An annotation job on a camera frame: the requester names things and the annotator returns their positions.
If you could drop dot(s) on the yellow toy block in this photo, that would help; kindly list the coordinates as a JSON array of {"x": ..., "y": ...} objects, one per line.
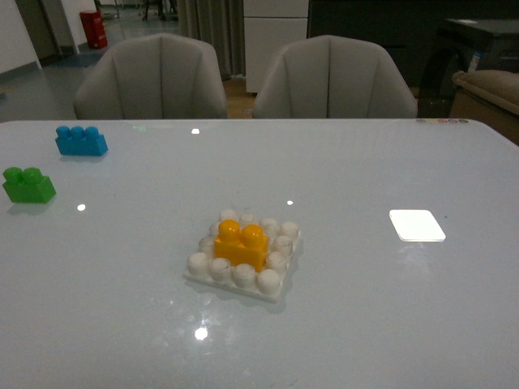
[{"x": 241, "y": 246}]

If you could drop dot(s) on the blue toy block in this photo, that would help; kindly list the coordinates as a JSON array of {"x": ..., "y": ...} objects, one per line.
[{"x": 79, "y": 141}]

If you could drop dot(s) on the green toy block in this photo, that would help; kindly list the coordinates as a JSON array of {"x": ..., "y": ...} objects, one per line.
[{"x": 27, "y": 186}]

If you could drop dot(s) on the grey right armchair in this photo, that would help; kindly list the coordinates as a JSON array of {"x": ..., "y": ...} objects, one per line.
[{"x": 333, "y": 77}]

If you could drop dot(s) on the grey armchair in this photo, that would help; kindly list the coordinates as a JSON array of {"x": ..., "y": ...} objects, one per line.
[
  {"x": 333, "y": 77},
  {"x": 161, "y": 76}
]

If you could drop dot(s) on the grey left armchair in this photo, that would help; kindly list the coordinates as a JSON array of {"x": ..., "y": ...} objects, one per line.
[{"x": 161, "y": 76}]

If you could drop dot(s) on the white drawer cabinet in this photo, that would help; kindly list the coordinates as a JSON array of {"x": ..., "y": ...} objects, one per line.
[{"x": 268, "y": 25}]

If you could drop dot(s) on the grey curtain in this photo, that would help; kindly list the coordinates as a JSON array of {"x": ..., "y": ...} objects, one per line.
[{"x": 221, "y": 24}]

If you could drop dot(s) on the coloured sticker strip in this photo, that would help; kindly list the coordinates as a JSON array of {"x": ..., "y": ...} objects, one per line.
[{"x": 442, "y": 121}]

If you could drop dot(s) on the dark kitchen counter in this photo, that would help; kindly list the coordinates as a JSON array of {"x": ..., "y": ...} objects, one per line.
[{"x": 406, "y": 29}]

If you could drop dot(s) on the red fire box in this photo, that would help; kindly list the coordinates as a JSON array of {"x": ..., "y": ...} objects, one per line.
[{"x": 93, "y": 29}]

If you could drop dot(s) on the brown sofa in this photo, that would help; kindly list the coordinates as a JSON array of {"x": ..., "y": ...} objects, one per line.
[{"x": 488, "y": 96}]

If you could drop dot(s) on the white studded base plate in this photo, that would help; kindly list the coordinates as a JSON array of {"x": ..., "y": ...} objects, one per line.
[{"x": 283, "y": 241}]

